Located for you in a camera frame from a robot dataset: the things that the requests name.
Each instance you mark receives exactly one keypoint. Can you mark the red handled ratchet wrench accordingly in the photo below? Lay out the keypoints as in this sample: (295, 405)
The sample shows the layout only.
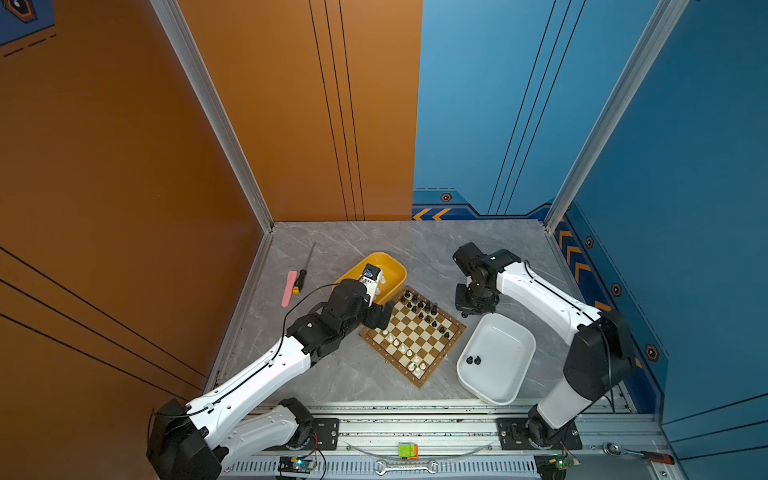
(616, 450)

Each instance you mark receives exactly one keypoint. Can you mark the pink flat tool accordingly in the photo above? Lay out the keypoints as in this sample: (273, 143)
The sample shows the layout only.
(288, 292)

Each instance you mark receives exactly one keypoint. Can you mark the green circuit board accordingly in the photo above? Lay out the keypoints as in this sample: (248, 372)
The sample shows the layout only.
(555, 467)
(296, 466)

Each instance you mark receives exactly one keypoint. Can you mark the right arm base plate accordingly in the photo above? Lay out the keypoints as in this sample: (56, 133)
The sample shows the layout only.
(518, 433)

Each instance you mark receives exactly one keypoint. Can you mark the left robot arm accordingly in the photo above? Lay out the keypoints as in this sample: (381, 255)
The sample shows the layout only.
(200, 439)

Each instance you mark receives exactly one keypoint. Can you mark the silver combination wrench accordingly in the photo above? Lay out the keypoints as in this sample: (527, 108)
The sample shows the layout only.
(382, 467)

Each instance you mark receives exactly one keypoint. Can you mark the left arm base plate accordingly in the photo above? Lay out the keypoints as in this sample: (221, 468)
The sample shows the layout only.
(322, 433)

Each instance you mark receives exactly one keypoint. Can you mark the orange green small block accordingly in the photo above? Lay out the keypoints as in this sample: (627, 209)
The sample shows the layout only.
(408, 451)

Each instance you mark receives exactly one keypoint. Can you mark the wooden chess board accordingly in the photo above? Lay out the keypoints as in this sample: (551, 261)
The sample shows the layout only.
(418, 337)

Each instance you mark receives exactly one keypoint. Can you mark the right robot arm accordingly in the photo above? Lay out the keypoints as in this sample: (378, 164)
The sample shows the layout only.
(601, 352)

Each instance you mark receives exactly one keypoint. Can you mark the right green circuit board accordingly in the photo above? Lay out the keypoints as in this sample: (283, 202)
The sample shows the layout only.
(555, 467)

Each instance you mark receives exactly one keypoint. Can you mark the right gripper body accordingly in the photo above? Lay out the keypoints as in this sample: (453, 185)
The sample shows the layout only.
(471, 300)

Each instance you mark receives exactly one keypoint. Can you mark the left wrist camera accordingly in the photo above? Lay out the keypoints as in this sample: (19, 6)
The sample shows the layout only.
(371, 277)

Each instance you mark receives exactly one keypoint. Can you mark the white plastic tray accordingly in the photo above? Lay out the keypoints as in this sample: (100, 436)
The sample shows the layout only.
(506, 349)

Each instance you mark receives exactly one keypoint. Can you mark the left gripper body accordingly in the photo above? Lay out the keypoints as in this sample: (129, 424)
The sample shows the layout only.
(373, 319)

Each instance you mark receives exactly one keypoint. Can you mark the aluminium rail frame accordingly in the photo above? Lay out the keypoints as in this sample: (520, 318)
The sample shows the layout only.
(461, 435)

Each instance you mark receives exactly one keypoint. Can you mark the left green circuit board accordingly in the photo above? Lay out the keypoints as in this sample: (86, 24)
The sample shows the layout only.
(296, 466)

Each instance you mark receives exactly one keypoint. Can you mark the yellow plastic tray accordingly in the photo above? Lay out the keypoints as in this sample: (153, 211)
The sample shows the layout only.
(392, 282)

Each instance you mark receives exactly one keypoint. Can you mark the yellow handled screwdriver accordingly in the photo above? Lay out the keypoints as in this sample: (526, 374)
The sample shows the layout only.
(300, 280)

